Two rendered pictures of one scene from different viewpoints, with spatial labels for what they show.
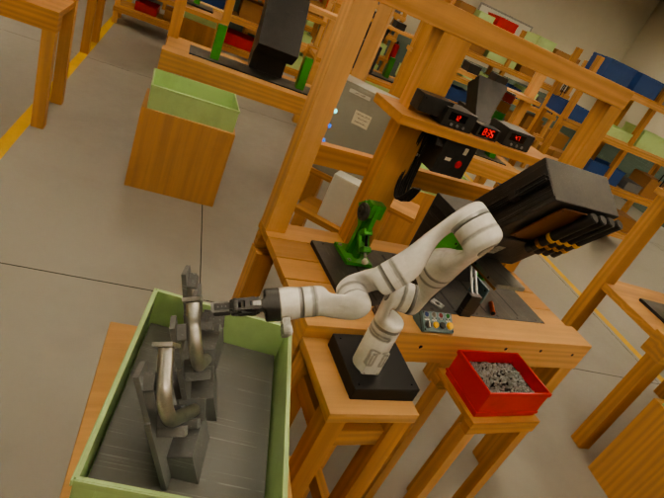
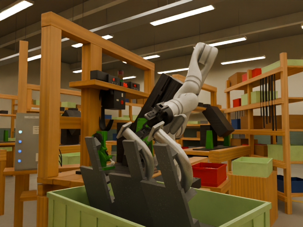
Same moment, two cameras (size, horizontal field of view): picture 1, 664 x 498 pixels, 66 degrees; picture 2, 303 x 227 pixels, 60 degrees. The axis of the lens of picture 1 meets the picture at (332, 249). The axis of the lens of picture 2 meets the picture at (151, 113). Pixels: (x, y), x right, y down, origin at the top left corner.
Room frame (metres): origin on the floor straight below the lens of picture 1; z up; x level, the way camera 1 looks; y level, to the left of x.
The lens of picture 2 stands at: (0.17, 0.58, 1.18)
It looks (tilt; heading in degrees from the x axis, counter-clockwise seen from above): 4 degrees up; 329
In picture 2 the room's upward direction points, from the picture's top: straight up
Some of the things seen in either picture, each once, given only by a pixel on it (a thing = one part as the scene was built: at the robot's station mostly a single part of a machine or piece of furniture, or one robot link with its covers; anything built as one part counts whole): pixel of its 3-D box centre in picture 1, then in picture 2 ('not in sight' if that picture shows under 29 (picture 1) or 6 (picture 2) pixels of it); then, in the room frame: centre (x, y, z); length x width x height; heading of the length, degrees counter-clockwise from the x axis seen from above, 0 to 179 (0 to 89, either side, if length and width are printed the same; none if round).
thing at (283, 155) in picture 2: not in sight; (259, 129); (3.35, -3.67, 1.19); 2.30 x 0.55 x 2.39; 155
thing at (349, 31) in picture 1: (450, 162); (112, 108); (2.35, -0.32, 1.36); 1.49 x 0.09 x 0.97; 122
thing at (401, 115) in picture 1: (471, 134); (116, 91); (2.31, -0.34, 1.52); 0.90 x 0.25 x 0.04; 122
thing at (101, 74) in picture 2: (432, 104); (99, 76); (2.12, -0.12, 1.59); 0.15 x 0.07 x 0.07; 122
